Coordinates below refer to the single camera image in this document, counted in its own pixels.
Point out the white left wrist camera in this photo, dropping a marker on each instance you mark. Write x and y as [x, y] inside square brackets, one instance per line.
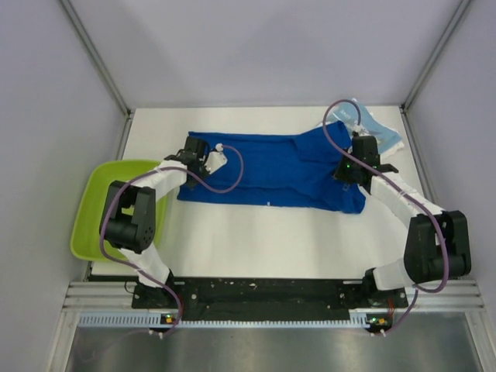
[216, 159]

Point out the light blue printed folded t-shirt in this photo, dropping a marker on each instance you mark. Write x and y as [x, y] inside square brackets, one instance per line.
[388, 140]

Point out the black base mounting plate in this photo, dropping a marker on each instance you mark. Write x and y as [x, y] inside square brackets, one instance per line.
[264, 299]

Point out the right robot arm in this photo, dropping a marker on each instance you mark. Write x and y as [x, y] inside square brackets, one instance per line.
[437, 245]

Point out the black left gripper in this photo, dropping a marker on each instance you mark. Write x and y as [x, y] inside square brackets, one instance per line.
[201, 162]

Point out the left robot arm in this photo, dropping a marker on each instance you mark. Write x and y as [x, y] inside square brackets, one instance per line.
[128, 225]

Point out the aluminium frame rail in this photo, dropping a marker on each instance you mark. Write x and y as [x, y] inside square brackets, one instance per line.
[457, 296]

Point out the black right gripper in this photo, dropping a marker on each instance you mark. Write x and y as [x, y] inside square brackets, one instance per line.
[340, 175]

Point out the royal blue t-shirt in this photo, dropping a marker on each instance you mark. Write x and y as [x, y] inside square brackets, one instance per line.
[281, 171]

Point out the lime green plastic tray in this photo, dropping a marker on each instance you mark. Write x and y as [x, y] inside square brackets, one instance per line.
[85, 235]

